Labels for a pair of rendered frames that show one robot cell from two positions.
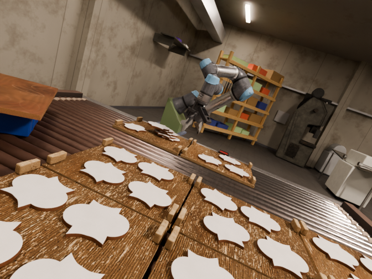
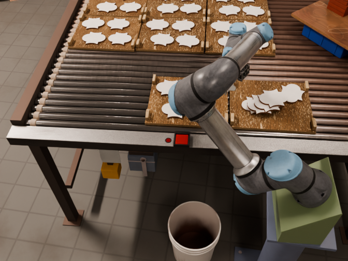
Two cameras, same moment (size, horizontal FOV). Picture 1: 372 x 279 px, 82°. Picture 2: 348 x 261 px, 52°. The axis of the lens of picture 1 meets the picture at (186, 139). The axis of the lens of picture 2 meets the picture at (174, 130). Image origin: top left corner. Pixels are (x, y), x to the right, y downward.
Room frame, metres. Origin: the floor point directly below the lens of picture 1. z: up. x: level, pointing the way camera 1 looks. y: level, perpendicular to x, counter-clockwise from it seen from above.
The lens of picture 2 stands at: (2.55, -0.37, 2.27)
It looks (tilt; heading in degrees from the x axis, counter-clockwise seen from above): 50 degrees down; 177
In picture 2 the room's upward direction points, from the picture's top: 2 degrees counter-clockwise
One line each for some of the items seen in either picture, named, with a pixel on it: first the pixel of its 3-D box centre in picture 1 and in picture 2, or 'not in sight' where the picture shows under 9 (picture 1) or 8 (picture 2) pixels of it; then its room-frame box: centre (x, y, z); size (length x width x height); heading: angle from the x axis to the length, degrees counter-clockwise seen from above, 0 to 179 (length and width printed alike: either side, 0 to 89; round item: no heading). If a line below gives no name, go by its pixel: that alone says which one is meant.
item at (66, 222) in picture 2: not in sight; (57, 184); (1.35, -1.03, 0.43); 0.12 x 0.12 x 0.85; 81
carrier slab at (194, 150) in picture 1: (218, 161); (188, 101); (1.22, -0.23, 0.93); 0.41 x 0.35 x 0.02; 81
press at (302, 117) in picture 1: (308, 128); not in sight; (7.57, -3.83, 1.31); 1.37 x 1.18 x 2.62; 77
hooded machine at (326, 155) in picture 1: (332, 159); not in sight; (7.59, -5.14, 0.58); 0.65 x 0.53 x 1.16; 77
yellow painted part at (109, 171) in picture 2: not in sight; (109, 160); (1.43, -0.66, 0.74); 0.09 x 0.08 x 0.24; 81
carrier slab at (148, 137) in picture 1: (156, 135); (270, 104); (1.28, 0.19, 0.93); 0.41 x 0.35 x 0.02; 80
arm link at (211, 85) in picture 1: (210, 85); (237, 37); (1.24, -0.02, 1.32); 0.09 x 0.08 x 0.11; 158
